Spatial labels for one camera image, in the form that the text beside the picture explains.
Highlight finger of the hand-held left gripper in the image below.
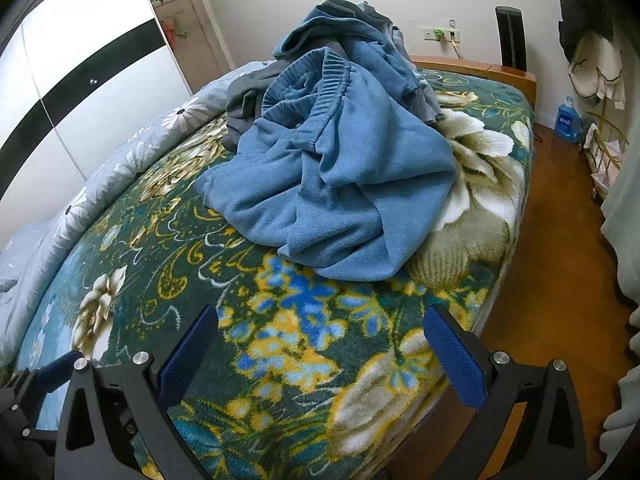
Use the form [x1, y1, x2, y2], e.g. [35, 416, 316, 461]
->
[15, 351, 83, 402]

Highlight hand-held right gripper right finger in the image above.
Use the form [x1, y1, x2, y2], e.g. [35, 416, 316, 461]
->
[422, 304, 588, 480]

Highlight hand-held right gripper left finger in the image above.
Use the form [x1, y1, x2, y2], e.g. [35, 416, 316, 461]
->
[52, 305, 221, 480]

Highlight blue fleece pants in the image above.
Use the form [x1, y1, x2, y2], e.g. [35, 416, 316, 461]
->
[194, 46, 456, 282]

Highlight green floral blanket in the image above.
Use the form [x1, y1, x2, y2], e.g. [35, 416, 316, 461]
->
[10, 67, 533, 480]

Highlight light blue daisy quilt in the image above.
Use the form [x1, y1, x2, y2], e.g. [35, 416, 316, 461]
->
[0, 62, 281, 371]

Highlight pale green curtain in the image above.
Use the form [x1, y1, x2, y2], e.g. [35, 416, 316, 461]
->
[597, 110, 640, 456]

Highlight gold metal rack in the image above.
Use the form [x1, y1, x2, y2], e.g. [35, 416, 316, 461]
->
[582, 110, 631, 201]

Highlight blue detergent bottle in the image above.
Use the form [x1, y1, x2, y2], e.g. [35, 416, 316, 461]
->
[555, 95, 584, 142]

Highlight wooden bed footboard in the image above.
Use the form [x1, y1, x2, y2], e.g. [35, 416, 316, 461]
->
[410, 55, 538, 126]

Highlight cream room door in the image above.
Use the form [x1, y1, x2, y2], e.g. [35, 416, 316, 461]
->
[152, 0, 233, 93]

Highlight small red door ornament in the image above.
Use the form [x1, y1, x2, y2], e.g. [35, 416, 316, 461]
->
[160, 17, 189, 39]

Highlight black tower appliance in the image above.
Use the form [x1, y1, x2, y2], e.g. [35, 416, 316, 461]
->
[495, 6, 527, 70]

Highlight white hanging garment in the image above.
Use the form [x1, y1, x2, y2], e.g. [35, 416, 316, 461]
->
[567, 30, 626, 104]

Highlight white wardrobe with black stripe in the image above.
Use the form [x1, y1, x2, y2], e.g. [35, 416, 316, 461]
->
[0, 0, 193, 226]

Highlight blue knit sweater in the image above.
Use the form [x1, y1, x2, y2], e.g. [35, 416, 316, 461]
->
[272, 0, 446, 126]

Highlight black hanging jacket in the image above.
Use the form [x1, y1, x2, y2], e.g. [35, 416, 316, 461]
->
[552, 0, 614, 61]

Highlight white wall socket strip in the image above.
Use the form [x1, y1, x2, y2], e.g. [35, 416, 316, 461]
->
[422, 27, 461, 43]

